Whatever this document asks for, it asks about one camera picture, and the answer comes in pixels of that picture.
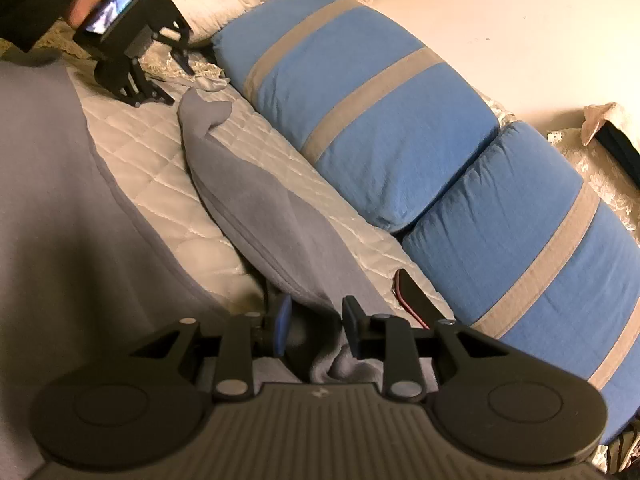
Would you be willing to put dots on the dark blue cushion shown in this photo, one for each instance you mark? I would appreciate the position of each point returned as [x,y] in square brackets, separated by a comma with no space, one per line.
[622,147]

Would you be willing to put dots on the person's left forearm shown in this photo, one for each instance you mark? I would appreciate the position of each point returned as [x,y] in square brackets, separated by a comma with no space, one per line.
[35,5]

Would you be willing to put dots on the blue pillow with grey stripes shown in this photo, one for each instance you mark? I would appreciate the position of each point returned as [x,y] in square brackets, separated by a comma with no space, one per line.
[500,240]
[360,125]

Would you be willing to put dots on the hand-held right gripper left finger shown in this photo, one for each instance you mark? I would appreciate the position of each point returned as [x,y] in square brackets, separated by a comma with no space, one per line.
[282,325]

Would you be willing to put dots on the person's left hand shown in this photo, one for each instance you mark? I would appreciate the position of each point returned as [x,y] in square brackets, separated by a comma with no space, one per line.
[87,2]

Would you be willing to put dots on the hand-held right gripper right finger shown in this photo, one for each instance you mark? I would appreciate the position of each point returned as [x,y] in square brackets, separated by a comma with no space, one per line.
[352,330]

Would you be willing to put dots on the white quilted comforter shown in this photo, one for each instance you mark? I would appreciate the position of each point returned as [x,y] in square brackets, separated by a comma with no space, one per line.
[215,5]

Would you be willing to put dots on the beige cloth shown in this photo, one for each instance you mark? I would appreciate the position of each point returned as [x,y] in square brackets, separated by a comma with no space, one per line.
[607,117]

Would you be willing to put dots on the grey blanket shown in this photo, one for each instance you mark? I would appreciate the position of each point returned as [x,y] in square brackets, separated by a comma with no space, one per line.
[50,210]

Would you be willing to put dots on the grey quilted bedspread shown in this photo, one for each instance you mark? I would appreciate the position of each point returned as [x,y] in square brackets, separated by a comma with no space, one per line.
[150,160]

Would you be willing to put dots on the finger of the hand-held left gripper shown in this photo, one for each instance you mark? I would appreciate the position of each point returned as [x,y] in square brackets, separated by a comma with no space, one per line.
[130,85]
[182,57]

